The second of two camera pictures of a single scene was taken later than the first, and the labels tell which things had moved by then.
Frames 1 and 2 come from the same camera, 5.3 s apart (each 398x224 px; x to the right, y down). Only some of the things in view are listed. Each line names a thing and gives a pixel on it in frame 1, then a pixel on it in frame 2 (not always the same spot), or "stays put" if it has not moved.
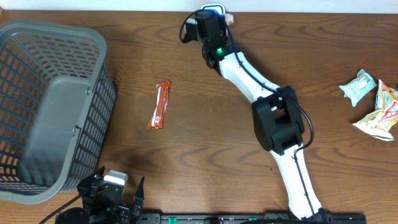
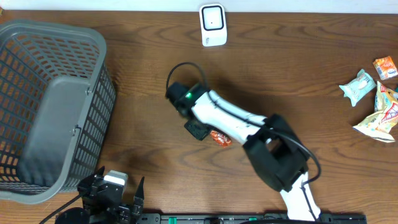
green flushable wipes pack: [357, 88] stays put
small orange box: [229, 18] -> [385, 67]
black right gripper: [222, 25] -> [198, 134]
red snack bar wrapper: [162, 98] -> [220, 139]
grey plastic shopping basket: [57, 98] stays put
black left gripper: [122, 213] stays put
